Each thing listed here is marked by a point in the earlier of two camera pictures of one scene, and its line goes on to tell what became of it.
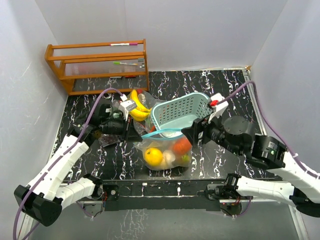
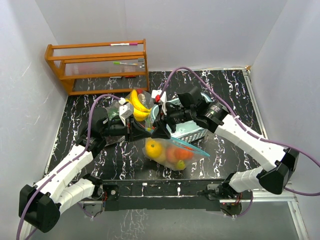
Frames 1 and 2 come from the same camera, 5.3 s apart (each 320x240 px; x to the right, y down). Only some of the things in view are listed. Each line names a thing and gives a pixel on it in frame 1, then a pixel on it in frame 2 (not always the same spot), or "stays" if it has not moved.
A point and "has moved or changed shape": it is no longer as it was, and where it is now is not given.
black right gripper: x=198 y=126 to x=160 y=131
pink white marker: x=124 y=44 stays
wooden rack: x=121 y=60 stays
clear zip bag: x=165 y=150 has moved or changed shape
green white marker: x=120 y=63 stays
